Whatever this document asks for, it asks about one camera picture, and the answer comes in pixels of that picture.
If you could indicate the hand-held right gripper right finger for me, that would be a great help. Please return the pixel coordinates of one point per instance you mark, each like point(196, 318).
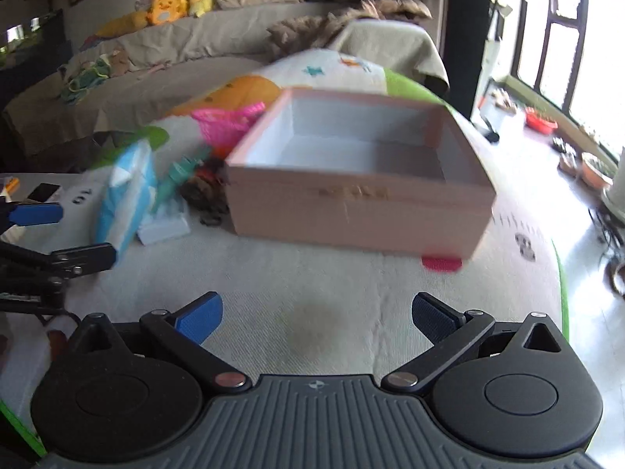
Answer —
point(432, 315)

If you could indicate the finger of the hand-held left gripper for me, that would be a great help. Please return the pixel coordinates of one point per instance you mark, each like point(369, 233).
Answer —
point(88, 256)
point(36, 214)

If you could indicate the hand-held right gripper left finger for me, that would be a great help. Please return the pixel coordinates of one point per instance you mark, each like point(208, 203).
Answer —
point(200, 317)

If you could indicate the blue tissue packet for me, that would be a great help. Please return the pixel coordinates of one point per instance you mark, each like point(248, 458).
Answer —
point(127, 195)

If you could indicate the teal plastic toy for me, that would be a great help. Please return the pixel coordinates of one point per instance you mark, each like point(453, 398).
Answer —
point(176, 176)

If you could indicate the dark brown object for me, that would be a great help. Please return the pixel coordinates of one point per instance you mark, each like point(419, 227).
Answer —
point(202, 195)

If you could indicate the pink cardboard box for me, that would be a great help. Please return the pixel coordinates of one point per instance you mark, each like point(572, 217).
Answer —
point(342, 215)

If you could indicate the pink plastic strainer basket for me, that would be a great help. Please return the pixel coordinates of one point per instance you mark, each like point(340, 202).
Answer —
point(219, 124)

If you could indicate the black phone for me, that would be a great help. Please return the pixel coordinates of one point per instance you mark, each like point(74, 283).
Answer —
point(43, 192)

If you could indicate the green cloth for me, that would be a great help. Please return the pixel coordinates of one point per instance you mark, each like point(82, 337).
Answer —
point(85, 78)

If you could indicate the dark cabinet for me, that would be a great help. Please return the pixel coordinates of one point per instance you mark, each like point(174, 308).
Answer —
point(29, 58)

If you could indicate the small brown plush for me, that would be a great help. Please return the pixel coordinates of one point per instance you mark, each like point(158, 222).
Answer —
point(117, 62)

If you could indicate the white stick vacuum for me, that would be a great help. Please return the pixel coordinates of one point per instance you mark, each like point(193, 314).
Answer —
point(490, 129)

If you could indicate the pink slippers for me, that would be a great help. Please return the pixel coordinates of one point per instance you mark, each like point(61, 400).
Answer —
point(568, 159)

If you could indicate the long yellow pillow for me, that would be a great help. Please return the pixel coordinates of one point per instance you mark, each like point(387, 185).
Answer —
point(124, 24)

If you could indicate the terracotta plant pot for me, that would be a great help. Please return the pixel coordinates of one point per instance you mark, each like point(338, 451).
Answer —
point(595, 173)

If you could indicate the red basin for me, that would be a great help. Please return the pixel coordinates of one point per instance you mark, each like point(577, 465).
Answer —
point(541, 121)

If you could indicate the beige slippers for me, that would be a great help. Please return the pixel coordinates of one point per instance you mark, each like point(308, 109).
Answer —
point(505, 101)

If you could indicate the tall white plant pot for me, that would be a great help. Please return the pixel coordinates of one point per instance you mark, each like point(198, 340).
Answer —
point(617, 185)

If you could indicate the beige covered sofa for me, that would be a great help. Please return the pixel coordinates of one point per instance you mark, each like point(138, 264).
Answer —
point(195, 39)

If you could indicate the yellow duck plush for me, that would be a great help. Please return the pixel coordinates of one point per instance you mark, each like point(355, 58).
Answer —
point(166, 7)

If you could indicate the dark curtain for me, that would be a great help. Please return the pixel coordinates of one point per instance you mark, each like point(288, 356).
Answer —
point(468, 34)

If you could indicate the brown puffer jacket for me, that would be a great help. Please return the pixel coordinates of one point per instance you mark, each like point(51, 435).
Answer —
point(312, 29)

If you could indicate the dark window frame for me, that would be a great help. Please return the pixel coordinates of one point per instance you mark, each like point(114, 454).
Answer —
point(576, 34)

